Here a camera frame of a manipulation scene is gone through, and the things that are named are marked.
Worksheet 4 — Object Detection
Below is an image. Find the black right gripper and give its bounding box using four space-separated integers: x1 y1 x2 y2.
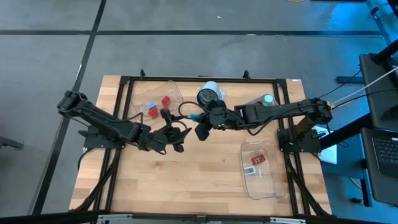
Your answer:
193 98 239 142

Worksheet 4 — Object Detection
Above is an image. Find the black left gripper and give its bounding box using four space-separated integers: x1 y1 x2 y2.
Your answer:
146 107 193 156

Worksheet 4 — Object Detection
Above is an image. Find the red digital clock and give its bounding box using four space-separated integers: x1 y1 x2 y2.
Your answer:
251 153 267 166

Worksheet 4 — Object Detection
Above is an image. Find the white cylindrical device black rim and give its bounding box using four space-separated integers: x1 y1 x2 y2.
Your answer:
196 80 225 106

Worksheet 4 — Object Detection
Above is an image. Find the clear plastic bin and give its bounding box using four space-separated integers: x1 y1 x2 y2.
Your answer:
239 139 287 200
129 80 185 123

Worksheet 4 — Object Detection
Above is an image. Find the white box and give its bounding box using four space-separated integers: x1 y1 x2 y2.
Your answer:
312 126 338 165

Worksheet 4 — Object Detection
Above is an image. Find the black equipment cart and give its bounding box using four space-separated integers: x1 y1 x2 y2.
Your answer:
359 52 398 207

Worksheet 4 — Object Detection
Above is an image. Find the grey furniture leg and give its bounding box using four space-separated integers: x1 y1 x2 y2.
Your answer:
0 135 25 151

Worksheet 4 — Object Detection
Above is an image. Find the black laptop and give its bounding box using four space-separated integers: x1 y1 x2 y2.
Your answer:
369 127 398 180

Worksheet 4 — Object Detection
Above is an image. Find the black pole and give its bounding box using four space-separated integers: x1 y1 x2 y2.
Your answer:
371 39 398 65

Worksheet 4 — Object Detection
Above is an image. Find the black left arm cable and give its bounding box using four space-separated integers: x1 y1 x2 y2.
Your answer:
124 101 201 156

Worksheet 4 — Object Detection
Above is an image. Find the black aluminium table frame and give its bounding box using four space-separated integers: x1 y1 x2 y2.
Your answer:
73 68 332 218

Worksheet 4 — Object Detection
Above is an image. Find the white cable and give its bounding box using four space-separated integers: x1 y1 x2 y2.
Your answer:
331 66 398 106

